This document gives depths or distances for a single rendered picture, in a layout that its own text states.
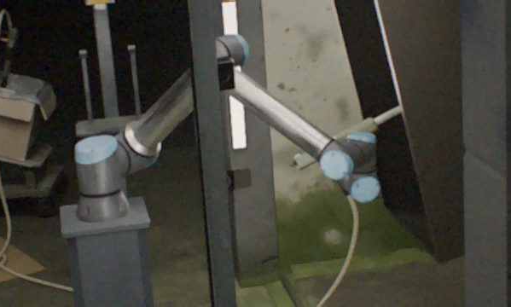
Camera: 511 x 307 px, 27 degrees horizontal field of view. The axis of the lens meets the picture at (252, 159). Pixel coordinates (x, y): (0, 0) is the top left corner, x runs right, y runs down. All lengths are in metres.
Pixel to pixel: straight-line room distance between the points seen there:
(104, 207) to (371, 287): 1.34
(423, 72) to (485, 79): 1.81
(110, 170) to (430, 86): 1.14
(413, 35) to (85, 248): 1.34
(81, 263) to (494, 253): 2.26
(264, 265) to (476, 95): 3.08
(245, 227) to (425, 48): 1.51
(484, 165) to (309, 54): 2.84
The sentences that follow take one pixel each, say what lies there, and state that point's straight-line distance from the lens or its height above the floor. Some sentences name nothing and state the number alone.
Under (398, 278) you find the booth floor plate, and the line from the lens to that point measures 4.68.
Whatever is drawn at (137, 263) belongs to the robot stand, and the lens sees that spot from 3.81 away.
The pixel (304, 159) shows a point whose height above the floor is 0.83.
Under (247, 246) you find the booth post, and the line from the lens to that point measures 4.70.
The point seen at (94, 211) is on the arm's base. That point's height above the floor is 0.68.
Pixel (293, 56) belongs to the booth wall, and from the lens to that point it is 4.52.
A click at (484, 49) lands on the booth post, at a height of 1.54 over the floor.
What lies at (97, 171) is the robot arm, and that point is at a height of 0.82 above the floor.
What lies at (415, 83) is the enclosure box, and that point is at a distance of 3.50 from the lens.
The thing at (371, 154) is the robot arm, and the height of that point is 0.91.
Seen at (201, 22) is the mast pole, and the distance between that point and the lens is 2.46.
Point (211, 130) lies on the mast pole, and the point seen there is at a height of 1.24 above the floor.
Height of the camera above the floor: 1.86
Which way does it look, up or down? 16 degrees down
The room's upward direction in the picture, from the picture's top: 4 degrees counter-clockwise
